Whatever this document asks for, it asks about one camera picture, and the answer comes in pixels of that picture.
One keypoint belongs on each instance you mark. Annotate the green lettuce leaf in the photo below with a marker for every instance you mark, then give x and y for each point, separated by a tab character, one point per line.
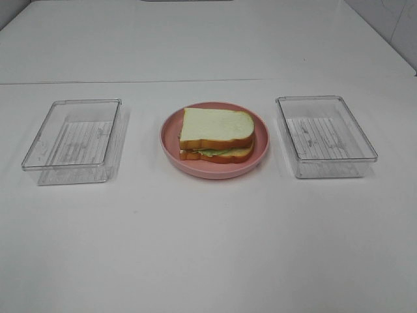
211	152

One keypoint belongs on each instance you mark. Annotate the bread slice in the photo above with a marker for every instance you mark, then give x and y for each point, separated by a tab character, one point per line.
237	155
215	129

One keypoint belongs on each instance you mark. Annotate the pink round plate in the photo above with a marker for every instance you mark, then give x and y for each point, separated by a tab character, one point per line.
169	137

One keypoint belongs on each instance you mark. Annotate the clear right bread tray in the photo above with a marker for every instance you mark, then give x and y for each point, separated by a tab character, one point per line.
323	138

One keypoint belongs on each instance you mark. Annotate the clear left ingredient tray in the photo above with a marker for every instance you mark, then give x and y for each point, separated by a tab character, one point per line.
79	142

